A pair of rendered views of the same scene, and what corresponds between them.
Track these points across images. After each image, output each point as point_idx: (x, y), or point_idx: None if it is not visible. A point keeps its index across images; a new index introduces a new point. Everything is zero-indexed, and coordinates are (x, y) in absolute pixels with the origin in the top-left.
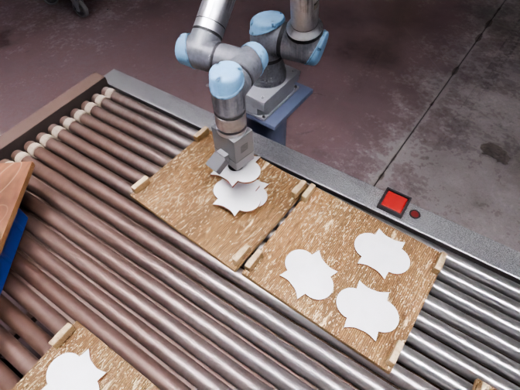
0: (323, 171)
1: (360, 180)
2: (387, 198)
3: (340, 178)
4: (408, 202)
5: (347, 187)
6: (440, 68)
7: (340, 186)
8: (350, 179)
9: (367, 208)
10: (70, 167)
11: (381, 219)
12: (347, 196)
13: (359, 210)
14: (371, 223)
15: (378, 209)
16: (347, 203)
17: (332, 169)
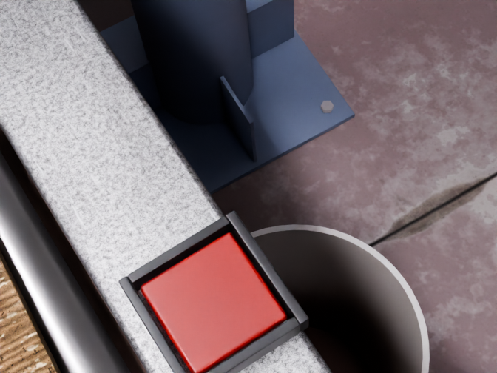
0: (32, 17)
1: (157, 125)
2: (190, 269)
3: (75, 77)
4: (274, 337)
5: (69, 135)
6: None
7: (46, 115)
8: (118, 100)
9: (89, 274)
10: None
11: (98, 364)
12: (38, 177)
13: (7, 276)
14: (9, 370)
15: (123, 303)
16: (10, 214)
17: (75, 19)
